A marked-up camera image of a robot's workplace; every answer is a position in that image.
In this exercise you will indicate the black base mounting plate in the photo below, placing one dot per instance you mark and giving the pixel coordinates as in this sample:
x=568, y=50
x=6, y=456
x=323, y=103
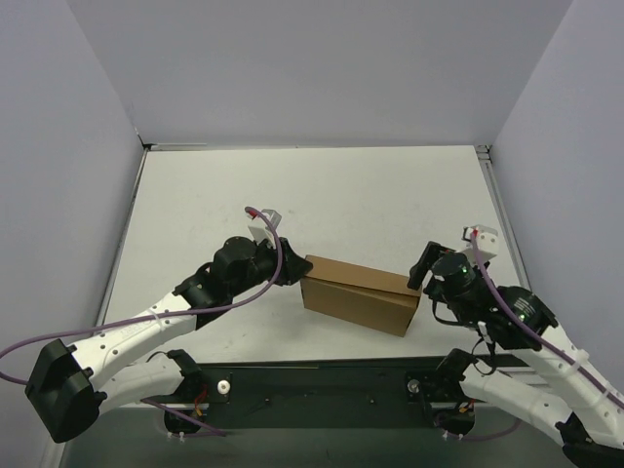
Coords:
x=391, y=393

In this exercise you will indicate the brown cardboard box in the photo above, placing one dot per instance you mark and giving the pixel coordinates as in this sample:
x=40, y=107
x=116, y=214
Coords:
x=371, y=298

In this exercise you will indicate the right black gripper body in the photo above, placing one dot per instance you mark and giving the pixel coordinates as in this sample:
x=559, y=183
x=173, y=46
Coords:
x=428, y=265

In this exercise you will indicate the right aluminium side rail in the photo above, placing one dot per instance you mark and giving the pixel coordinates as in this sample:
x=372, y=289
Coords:
x=512, y=244

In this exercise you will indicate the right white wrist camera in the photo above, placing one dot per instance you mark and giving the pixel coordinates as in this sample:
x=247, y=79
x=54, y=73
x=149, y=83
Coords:
x=482, y=239

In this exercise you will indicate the left aluminium side rail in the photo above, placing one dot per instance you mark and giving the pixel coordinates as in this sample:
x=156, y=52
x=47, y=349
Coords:
x=107, y=294

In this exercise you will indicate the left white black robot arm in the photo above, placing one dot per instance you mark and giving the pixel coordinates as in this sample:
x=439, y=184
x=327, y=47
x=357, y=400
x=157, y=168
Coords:
x=72, y=385

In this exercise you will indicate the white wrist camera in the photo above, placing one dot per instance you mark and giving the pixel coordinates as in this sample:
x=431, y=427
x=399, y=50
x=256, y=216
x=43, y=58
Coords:
x=262, y=224
x=482, y=239

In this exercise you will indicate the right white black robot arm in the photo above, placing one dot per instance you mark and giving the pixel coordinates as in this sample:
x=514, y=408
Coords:
x=532, y=370

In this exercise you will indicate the aluminium side rail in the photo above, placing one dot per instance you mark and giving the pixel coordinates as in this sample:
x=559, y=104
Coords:
x=512, y=244
x=107, y=294

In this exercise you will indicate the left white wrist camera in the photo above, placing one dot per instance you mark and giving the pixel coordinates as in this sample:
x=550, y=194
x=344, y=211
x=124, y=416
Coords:
x=262, y=224

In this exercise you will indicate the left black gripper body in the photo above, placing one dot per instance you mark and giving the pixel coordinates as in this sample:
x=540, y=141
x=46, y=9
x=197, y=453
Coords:
x=287, y=263

